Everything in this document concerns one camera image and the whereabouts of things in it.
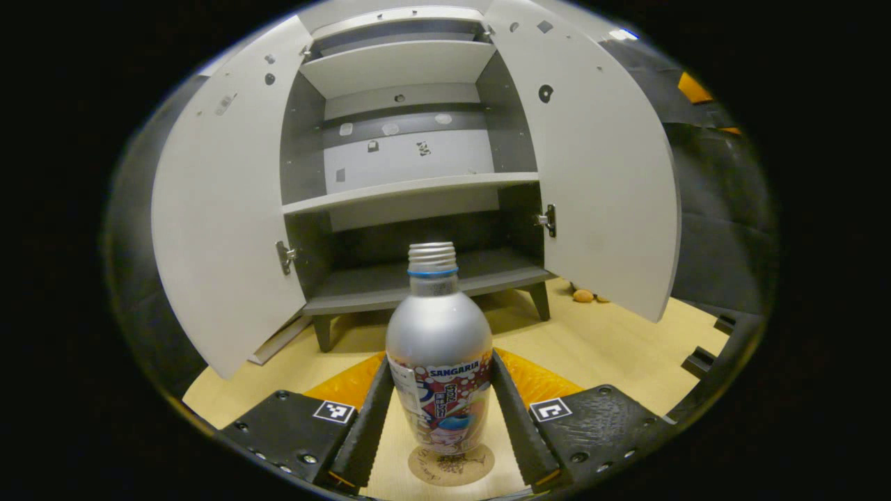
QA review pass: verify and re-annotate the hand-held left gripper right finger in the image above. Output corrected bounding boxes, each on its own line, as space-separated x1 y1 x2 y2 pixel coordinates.
489 347 679 491

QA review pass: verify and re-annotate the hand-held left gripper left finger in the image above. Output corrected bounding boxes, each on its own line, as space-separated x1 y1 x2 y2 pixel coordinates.
216 351 397 492

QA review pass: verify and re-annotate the round cork coaster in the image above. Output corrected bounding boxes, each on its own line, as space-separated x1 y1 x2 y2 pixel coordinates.
407 443 496 486

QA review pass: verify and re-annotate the silver printed bottle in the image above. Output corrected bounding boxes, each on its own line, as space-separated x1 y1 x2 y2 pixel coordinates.
385 241 495 456

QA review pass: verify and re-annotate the white cabinet door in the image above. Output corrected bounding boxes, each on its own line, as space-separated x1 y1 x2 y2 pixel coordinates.
151 15 315 380
482 0 683 324

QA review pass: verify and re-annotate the black backdrop cloth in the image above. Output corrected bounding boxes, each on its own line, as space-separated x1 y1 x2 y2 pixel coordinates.
104 35 778 397

